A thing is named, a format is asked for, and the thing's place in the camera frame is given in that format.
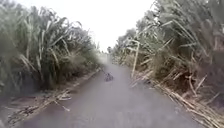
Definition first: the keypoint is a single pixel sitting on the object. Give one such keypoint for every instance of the small dark object on path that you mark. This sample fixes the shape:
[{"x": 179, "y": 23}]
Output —
[{"x": 108, "y": 77}]

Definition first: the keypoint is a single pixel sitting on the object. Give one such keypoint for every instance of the grey asphalt path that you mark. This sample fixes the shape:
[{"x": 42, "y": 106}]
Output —
[{"x": 113, "y": 103}]

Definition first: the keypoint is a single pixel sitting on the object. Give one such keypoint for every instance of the tall flax plants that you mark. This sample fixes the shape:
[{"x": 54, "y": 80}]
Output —
[
  {"x": 180, "y": 43},
  {"x": 40, "y": 50}
]

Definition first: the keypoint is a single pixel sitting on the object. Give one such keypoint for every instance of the verge of dry fallen leaves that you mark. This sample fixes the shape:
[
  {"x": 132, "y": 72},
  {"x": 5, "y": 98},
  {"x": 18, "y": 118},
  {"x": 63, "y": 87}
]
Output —
[
  {"x": 30, "y": 105},
  {"x": 186, "y": 103}
]

